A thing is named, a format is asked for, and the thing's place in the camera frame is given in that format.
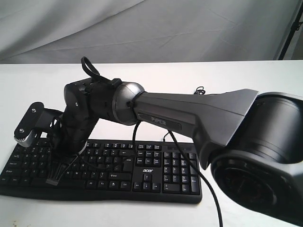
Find black USB cable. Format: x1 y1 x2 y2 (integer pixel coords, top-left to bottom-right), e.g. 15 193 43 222
162 86 206 143

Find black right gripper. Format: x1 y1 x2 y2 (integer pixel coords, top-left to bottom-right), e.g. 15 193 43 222
46 79 98 184

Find black acer keyboard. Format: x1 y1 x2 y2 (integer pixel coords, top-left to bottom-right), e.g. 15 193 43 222
0 138 202 204

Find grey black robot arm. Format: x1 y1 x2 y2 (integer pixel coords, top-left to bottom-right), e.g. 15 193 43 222
47 79 303 226

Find grey backdrop cloth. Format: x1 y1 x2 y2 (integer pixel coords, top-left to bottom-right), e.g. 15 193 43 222
0 0 300 64

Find black tripod stand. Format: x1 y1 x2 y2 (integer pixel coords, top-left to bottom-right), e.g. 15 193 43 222
277 0 303 61

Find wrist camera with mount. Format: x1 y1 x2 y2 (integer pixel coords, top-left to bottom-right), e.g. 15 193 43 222
14 102 63 148

